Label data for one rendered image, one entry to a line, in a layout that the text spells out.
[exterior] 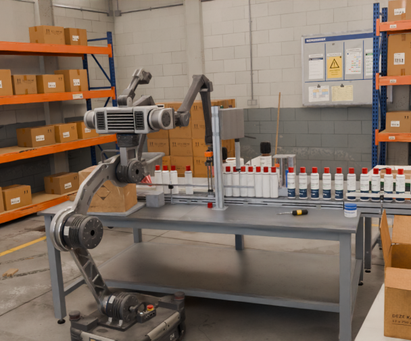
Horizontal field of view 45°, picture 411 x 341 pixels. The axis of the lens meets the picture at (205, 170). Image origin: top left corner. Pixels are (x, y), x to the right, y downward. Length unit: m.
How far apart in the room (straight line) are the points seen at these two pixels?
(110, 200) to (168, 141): 3.93
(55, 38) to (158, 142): 2.00
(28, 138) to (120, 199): 3.95
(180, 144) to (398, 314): 5.54
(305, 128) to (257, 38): 1.58
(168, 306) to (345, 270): 1.14
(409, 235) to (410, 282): 0.39
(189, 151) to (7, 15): 3.22
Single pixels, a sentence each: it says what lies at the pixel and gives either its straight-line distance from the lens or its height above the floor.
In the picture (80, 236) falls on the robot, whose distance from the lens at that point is 2.72.
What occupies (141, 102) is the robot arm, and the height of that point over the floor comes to 1.53.
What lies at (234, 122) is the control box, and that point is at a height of 1.39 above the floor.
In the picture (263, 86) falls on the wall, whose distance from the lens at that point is 8.03.
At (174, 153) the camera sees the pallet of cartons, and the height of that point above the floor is 0.69.
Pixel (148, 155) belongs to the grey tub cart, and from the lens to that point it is 6.47.
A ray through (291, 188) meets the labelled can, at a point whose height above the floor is 0.95.
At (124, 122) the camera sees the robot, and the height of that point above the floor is 1.44.
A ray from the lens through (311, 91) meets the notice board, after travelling 7.64.
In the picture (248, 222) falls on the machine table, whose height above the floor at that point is 0.83.
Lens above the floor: 1.65
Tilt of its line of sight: 10 degrees down
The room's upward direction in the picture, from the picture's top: 3 degrees counter-clockwise
